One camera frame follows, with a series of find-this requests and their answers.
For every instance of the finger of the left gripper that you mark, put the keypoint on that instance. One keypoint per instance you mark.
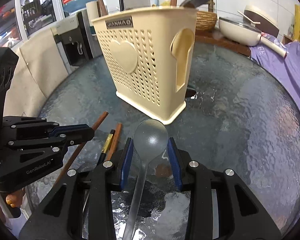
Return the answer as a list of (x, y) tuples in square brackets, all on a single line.
[(72, 136)]

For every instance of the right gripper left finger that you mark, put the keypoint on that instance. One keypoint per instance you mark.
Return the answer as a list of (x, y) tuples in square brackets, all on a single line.
[(108, 176)]

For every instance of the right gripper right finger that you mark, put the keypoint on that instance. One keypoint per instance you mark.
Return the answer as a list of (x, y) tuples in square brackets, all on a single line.
[(190, 175)]

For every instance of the black gold chopstick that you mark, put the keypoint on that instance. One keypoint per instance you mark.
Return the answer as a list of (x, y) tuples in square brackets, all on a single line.
[(106, 147)]

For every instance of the grey plastic spoon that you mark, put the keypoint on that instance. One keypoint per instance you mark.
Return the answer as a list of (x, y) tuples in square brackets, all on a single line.
[(150, 140)]

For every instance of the left hand painted nails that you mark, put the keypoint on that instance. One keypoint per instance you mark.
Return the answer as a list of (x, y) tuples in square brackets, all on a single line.
[(13, 200)]

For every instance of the beige curtain cloth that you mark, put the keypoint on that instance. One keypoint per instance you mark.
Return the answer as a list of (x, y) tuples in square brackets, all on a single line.
[(39, 71)]

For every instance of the round glass table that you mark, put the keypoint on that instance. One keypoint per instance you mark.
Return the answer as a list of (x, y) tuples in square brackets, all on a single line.
[(237, 116)]

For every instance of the white water dispenser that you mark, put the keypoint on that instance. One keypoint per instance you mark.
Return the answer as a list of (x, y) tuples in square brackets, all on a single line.
[(76, 41)]

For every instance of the cream plastic utensil holder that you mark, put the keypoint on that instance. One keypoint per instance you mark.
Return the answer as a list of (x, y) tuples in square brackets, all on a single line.
[(148, 52)]

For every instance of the paper cup dispenser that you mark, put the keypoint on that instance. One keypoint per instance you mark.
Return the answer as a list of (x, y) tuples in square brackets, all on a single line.
[(92, 11)]

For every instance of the purple floral cloth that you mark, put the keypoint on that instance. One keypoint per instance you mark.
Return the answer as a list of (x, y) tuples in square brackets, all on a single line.
[(285, 70)]

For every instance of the white frying pan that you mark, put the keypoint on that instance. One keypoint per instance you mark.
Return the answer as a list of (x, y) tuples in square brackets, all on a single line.
[(247, 35)]

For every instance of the woven basin sink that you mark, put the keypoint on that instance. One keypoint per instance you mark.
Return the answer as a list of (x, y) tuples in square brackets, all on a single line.
[(206, 20)]

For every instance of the brown rice cooker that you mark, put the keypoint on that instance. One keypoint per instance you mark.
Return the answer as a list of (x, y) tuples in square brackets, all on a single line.
[(260, 19)]

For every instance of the yellow roll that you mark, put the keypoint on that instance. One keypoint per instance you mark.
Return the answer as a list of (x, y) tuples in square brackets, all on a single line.
[(296, 34)]

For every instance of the window with metal frame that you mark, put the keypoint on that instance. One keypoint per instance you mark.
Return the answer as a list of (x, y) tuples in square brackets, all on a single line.
[(21, 19)]

